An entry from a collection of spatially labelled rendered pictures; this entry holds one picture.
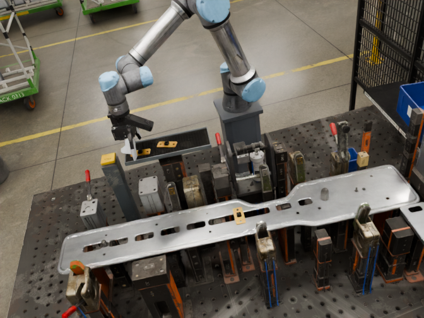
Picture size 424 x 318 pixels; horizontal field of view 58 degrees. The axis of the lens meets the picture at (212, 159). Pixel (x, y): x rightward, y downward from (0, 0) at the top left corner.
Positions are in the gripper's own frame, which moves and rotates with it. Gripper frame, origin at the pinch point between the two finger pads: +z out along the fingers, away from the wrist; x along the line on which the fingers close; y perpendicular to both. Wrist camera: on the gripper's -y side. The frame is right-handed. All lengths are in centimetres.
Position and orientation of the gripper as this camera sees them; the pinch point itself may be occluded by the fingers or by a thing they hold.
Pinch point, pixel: (139, 149)
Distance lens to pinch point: 164.1
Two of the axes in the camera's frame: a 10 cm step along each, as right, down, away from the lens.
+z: 1.5, 7.6, 6.3
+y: -9.9, 1.2, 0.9
